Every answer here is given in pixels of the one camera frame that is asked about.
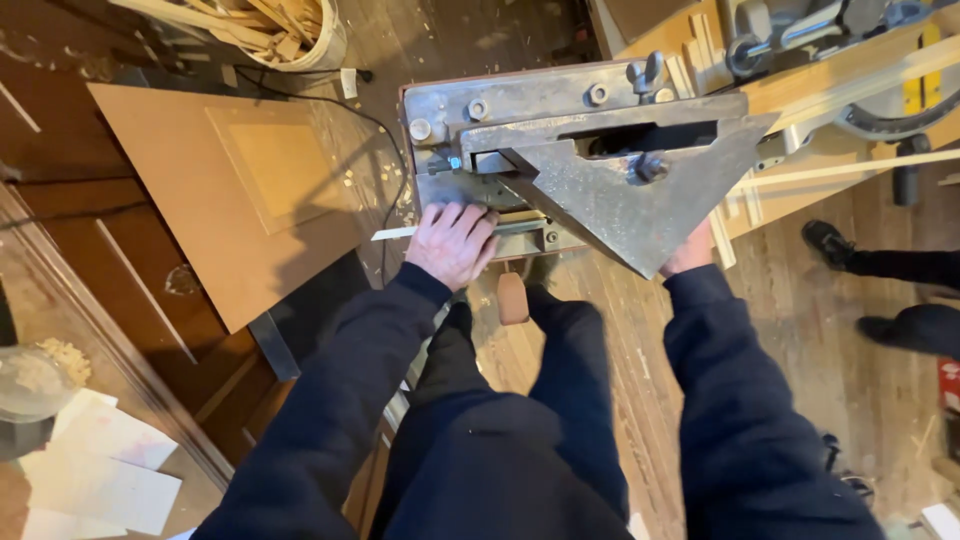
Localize white board piece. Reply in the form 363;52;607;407
918;501;960;540

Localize white moulding strip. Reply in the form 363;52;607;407
371;217;550;243

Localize long pale wood strip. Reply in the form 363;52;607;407
731;147;960;190

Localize person's legs in dark trousers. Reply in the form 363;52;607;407
367;283;633;540

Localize clear bag of wood chips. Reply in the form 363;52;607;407
0;336;93;426

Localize light brown fibreboard panel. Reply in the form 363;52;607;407
87;81;378;336

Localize brown foot pedal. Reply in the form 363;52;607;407
495;271;531;327

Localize white bucket of wood offcuts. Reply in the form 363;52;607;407
107;0;349;74

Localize red box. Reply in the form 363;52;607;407
936;357;960;414

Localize person's left hand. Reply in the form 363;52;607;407
405;201;502;294

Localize wooden workbench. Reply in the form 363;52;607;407
600;0;960;271

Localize grey metal mitre trimmer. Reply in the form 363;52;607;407
398;50;782;281

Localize dark brown wooden door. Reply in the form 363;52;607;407
0;45;301;470

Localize grey mitre saw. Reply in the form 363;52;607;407
718;0;960;208

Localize person's right hand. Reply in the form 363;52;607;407
659;217;714;280

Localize black power cable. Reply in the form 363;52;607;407
232;63;411;288

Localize pile of white paper sheets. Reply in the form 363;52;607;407
18;387;183;540

